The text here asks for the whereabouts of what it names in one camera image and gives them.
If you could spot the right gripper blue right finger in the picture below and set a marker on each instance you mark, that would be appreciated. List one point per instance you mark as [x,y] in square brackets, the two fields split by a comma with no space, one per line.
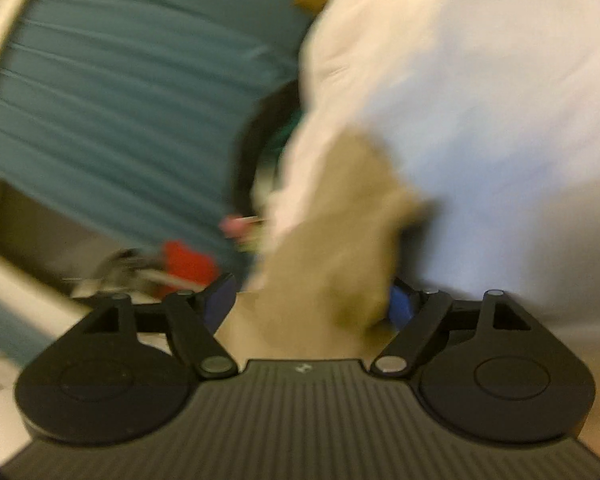
[402,305]

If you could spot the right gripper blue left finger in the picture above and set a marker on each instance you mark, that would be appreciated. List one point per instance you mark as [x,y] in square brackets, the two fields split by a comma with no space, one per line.
[214,303]

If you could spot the pink blue white duvet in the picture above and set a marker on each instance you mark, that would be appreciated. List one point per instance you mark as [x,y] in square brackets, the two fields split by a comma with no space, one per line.
[491,110]

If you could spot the tan printed sweatshirt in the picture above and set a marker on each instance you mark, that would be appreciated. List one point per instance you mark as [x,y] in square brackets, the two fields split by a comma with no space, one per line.
[322,291]

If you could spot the right blue curtain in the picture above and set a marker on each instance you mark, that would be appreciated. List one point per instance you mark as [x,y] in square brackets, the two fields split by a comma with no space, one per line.
[124,114]

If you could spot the red fuzzy cloth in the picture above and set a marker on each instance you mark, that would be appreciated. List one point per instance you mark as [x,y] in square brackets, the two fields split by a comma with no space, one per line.
[186,269]

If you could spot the garment steamer on stand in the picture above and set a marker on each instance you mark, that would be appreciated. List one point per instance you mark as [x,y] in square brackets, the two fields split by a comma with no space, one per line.
[141,276]

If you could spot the pink garment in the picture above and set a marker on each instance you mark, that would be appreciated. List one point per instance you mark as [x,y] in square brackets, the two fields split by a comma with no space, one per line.
[239,228]

